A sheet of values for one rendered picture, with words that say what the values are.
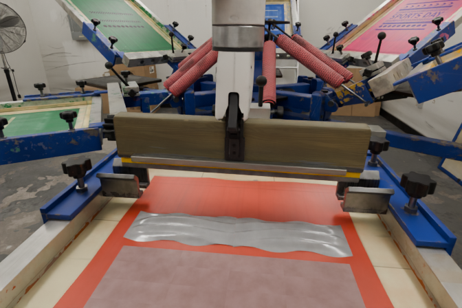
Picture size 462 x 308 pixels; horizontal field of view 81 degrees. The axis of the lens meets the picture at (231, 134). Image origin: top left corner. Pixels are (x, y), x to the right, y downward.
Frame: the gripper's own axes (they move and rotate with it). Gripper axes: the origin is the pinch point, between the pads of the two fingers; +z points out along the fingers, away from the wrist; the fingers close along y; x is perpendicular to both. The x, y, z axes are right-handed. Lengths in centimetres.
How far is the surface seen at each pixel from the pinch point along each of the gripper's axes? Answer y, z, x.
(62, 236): 11.5, 11.8, -24.8
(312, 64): -64, -7, 22
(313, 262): 10.2, 13.6, 12.4
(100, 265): 13.9, 14.1, -17.8
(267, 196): -6.3, 13.6, 6.1
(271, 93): -48.8, 1.0, 7.6
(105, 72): -416, 49, -265
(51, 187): -147, 110, -173
